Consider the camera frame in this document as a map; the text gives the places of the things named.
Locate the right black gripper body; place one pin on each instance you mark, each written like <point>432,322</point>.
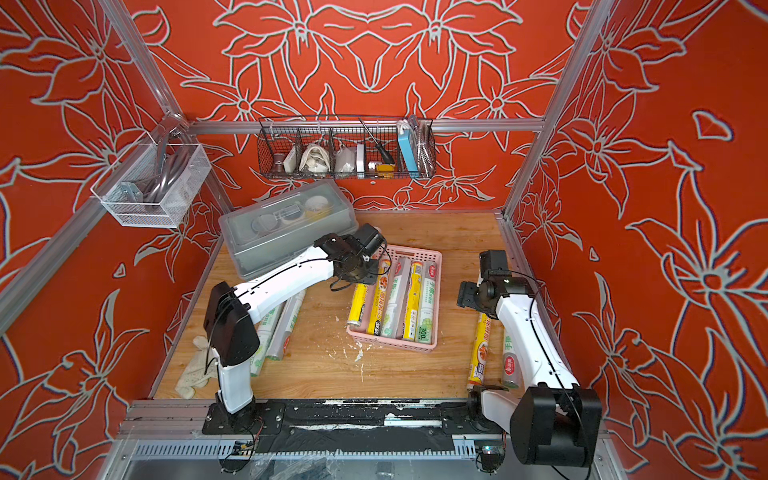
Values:
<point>473,296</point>

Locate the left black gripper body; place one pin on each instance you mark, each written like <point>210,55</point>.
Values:
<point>367,273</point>

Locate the pink plastic basket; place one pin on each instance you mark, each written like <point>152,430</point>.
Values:
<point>393,253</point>

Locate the silver foil wrap roll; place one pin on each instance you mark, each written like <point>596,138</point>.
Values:
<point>393,311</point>

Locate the green white wrap roll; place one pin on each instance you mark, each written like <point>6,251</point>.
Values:
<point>427,302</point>

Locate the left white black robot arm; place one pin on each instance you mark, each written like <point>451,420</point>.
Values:
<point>233,312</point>

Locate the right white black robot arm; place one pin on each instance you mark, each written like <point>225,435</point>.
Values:
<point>556,422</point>

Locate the silver green wrap roll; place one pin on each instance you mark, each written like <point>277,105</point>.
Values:
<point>285,327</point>

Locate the white red label wrap roll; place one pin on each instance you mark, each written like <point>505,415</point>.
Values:
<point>511,375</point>

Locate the yellow orange wrap roll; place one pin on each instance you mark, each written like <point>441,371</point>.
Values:
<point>479,355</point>

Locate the grey translucent storage box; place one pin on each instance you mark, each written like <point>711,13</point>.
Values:
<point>267,234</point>

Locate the green white roll far left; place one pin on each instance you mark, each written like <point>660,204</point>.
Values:
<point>265,331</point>

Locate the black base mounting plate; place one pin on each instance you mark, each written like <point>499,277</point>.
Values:
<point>452,416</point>

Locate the white glove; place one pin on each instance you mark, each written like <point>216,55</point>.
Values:
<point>198,371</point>

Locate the black wire wall basket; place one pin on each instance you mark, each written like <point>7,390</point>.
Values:
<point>346,147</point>

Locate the blue box in wire basket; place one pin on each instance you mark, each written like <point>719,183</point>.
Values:
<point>406,136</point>

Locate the clear plastic wall bin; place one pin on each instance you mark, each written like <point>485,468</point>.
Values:
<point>154,182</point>

